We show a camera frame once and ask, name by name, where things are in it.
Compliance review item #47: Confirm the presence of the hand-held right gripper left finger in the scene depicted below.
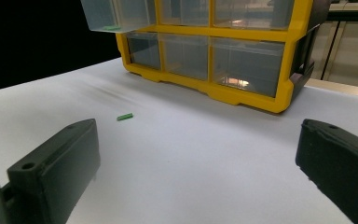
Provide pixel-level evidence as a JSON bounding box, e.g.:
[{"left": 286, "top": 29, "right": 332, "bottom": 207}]
[{"left": 7, "top": 118, "right": 102, "bottom": 224}]

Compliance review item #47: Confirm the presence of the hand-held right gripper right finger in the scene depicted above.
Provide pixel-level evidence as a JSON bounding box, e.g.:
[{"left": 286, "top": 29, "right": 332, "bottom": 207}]
[{"left": 295, "top": 118, "right": 358, "bottom": 224}]

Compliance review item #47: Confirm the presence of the yellow black drawer organizer cabinet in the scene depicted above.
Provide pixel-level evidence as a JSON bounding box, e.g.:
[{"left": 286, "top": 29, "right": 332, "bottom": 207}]
[{"left": 115, "top": 0, "right": 332, "bottom": 114}]

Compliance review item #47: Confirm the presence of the clear plastic drawer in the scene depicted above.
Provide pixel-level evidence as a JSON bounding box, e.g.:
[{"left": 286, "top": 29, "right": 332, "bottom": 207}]
[{"left": 79, "top": 0, "right": 157, "bottom": 34}]

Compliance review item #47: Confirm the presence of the beige desk with black edge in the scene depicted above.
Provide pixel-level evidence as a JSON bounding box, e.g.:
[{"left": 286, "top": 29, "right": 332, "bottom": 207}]
[{"left": 306, "top": 0, "right": 358, "bottom": 91}]

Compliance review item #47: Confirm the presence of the grid of clear drawers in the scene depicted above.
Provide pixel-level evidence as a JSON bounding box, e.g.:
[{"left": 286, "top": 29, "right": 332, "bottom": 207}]
[{"left": 125, "top": 0, "right": 295, "bottom": 98}]

